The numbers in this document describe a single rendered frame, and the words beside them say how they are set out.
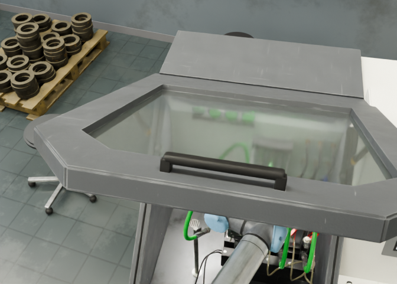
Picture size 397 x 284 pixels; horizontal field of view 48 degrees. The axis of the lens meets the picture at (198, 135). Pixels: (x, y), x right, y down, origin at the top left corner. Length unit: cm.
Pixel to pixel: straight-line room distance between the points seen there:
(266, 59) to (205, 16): 253
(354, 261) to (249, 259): 62
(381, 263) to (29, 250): 211
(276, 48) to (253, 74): 18
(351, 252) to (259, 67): 71
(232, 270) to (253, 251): 8
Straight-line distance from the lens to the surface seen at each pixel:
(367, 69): 173
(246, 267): 112
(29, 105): 374
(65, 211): 313
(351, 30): 393
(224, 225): 121
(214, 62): 162
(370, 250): 164
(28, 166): 348
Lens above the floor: 246
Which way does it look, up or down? 46 degrees down
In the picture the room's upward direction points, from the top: 1 degrees counter-clockwise
